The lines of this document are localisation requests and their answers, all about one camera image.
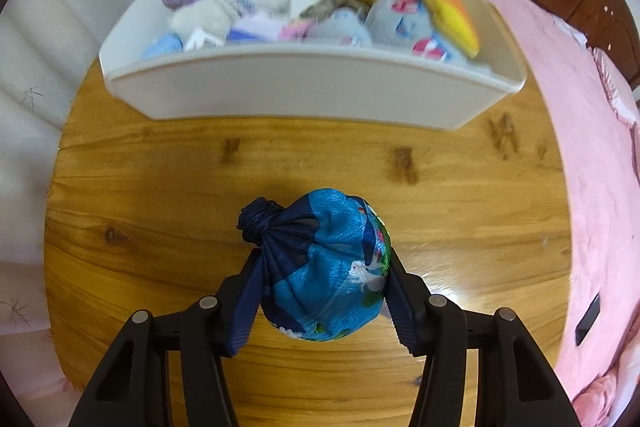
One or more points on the small pink purple toy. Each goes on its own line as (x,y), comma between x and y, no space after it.
(270,31)

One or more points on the grey-blue plush toy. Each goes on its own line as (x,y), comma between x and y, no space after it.
(335,24)

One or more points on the pink blanket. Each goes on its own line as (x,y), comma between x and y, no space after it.
(590,182)

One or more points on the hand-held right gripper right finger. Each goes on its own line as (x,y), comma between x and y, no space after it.
(400,302)

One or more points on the white storage bin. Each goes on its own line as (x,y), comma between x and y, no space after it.
(300,82)

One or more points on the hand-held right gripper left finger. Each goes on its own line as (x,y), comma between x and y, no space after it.
(245,302)

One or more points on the black rectangular device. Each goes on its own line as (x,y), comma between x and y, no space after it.
(588,321)

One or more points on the pink floral curtain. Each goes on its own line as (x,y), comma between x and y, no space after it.
(30,57)

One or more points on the light blue plush toy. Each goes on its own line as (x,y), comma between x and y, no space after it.
(162,46)

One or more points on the blue cloth ball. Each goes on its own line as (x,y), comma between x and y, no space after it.
(325,267)

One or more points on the grey pony plush toy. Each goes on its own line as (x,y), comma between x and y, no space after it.
(405,17)

